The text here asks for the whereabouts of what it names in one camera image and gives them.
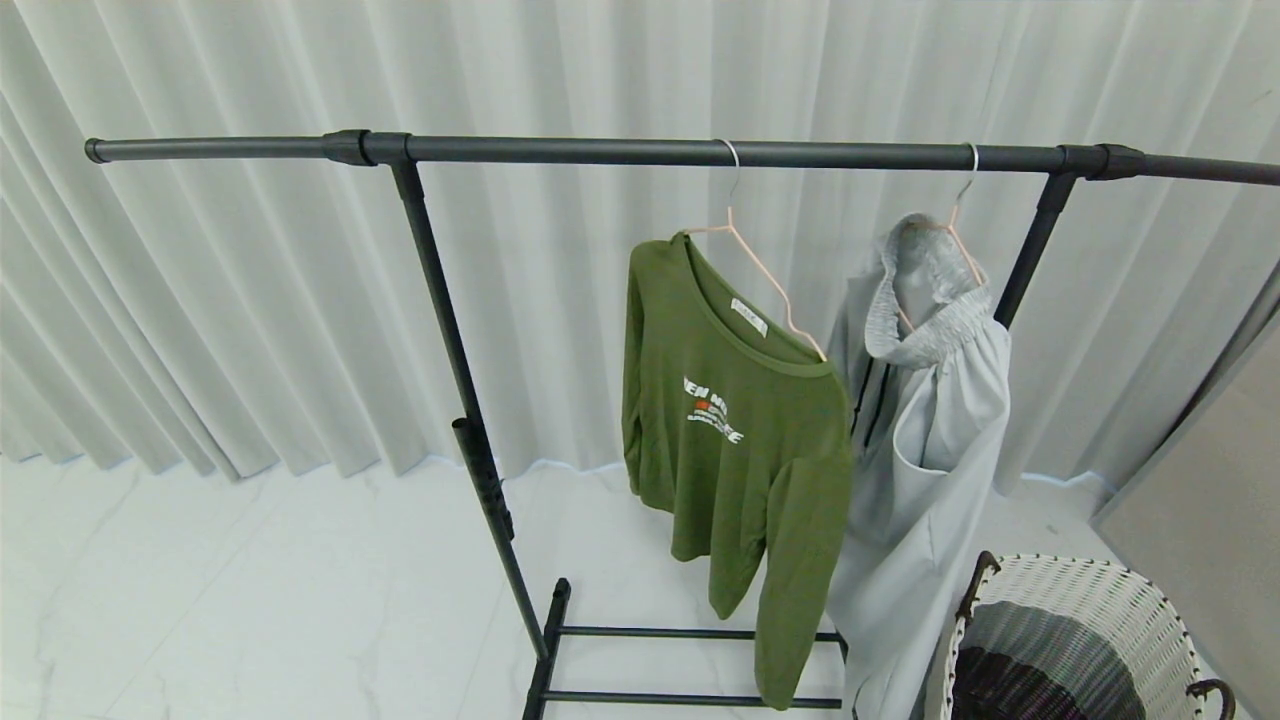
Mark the pink clothes hanger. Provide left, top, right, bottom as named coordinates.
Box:
left=683, top=140, right=829, bottom=363
left=895, top=143, right=989, bottom=333

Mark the green t-shirt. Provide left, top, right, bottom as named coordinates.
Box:
left=622, top=232, right=856, bottom=711

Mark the white laundry basket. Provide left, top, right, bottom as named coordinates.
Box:
left=940, top=550, right=1236, bottom=720

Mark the black clothes rack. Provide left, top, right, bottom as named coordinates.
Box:
left=85, top=130, right=1280, bottom=720

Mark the white curtain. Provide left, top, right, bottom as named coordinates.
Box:
left=0, top=0, right=1280, bottom=496

